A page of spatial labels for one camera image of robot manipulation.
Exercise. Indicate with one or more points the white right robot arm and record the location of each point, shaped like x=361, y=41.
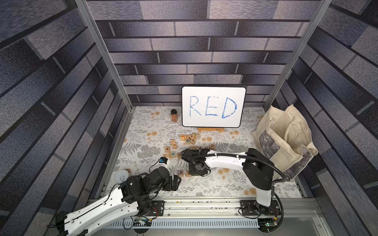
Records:
x=258, y=169

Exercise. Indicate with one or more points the white round disc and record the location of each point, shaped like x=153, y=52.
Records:
x=121, y=176

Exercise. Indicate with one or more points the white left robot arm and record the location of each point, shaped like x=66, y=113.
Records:
x=131, y=198

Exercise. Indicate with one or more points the amber spice jar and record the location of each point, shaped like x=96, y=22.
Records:
x=174, y=115

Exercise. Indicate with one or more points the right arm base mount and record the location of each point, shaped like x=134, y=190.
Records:
x=252, y=208

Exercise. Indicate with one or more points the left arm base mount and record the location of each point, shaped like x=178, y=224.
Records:
x=151, y=208

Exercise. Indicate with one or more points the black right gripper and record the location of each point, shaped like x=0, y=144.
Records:
x=198, y=164

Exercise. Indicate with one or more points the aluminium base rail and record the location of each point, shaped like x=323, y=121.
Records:
x=230, y=213

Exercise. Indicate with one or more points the purple R letter block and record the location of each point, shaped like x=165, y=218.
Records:
x=181, y=173

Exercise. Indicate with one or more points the whiteboard with RED writing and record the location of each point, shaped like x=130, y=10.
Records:
x=214, y=107

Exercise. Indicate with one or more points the cream canvas tote bag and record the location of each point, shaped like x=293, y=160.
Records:
x=284, y=137

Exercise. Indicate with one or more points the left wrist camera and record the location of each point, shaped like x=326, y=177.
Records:
x=163, y=162

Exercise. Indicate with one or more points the floral patterned table mat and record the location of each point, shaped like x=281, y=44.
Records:
x=151, y=130

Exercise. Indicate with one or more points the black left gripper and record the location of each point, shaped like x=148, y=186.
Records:
x=170, y=187

